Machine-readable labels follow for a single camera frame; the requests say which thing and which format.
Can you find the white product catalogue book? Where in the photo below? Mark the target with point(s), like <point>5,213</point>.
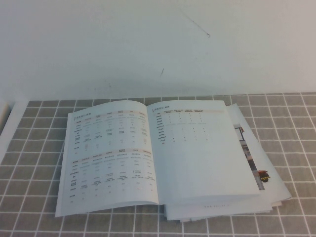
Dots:
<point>192,153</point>

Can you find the white brochure with web address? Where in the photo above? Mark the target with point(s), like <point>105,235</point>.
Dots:
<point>222,210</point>

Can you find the white brochure with pinkish edge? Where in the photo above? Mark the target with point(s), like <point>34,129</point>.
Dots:
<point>271,158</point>

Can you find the grey white checked tablecloth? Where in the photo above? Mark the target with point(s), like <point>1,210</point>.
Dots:
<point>37,222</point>

